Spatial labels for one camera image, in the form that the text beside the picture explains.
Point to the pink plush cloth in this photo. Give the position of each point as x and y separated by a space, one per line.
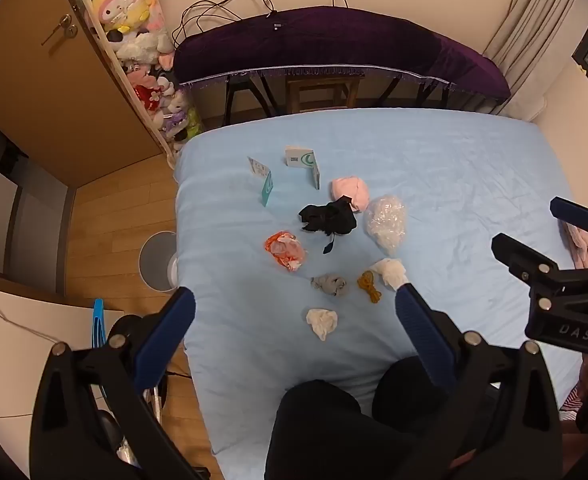
586 252

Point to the grey round trash bin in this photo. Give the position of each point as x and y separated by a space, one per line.
156 260

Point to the folded white card green logo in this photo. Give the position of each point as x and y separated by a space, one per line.
301 157

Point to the wooden wardrobe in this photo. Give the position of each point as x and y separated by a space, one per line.
64 110

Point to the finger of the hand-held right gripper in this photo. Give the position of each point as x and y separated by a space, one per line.
516 252
571 212

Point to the black cloth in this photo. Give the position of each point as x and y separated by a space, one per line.
331 217

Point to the beige curtain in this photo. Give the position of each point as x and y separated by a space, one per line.
534 10

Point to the pink crumpled cloth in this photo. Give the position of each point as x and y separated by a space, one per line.
351 191

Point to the grey tissue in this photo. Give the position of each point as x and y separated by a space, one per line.
330 285

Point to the wooden stool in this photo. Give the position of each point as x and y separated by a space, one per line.
324 87

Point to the bed with light blue sheet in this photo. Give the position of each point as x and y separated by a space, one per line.
474 170

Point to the person's right leg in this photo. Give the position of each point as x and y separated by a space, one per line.
404 385

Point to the folded white teal card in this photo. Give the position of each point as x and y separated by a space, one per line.
265 187

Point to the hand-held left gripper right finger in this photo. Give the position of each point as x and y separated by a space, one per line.
424 332

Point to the white desk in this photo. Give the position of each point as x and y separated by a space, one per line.
19 360

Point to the grey cabinet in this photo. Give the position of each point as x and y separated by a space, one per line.
29 220

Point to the black keyboard stand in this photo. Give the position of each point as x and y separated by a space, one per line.
246 95

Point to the mustard yellow sock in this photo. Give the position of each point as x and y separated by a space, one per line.
370 286

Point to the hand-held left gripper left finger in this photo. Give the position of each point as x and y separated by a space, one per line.
166 335

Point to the orange white wrapper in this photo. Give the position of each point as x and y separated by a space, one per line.
284 250

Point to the blue plastic slatted piece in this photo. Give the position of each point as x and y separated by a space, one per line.
98 322

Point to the clear plastic bag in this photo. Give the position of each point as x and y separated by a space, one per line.
386 222

